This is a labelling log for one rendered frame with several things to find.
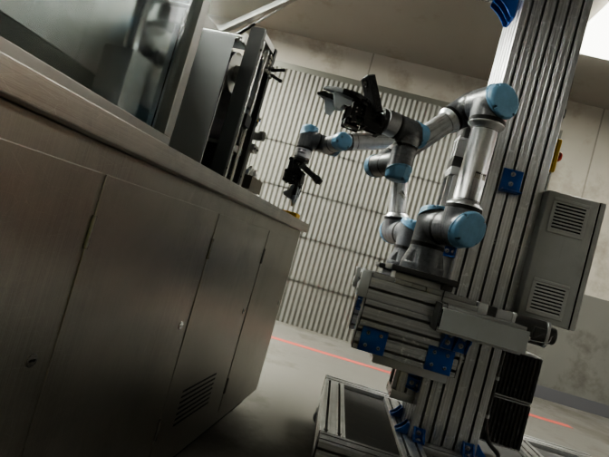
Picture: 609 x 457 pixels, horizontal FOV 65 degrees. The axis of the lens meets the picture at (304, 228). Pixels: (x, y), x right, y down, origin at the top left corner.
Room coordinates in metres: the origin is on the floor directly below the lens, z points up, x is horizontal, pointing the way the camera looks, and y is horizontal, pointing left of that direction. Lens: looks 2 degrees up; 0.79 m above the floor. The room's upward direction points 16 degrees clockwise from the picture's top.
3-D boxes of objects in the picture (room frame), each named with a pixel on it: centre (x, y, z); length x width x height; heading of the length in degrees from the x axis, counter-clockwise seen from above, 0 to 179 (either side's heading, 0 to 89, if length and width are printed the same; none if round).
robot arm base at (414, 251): (1.65, -0.43, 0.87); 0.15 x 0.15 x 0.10
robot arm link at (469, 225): (1.52, -0.48, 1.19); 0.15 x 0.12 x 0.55; 21
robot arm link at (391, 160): (1.45, -0.22, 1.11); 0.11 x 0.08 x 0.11; 21
